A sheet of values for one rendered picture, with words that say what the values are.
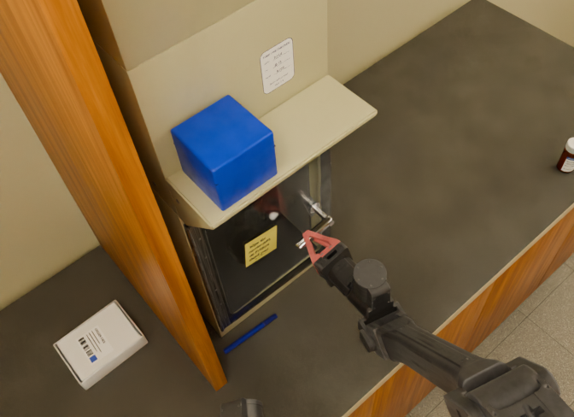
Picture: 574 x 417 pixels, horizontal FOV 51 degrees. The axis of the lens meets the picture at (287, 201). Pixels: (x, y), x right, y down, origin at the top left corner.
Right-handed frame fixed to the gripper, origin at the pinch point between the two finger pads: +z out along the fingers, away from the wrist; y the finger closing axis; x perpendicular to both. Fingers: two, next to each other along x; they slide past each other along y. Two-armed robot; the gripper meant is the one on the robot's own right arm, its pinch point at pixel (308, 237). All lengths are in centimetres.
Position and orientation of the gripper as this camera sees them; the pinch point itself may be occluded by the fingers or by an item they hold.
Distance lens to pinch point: 118.0
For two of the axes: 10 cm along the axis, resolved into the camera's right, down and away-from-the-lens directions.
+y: -2.4, -4.4, -8.7
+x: -7.5, 6.5, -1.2
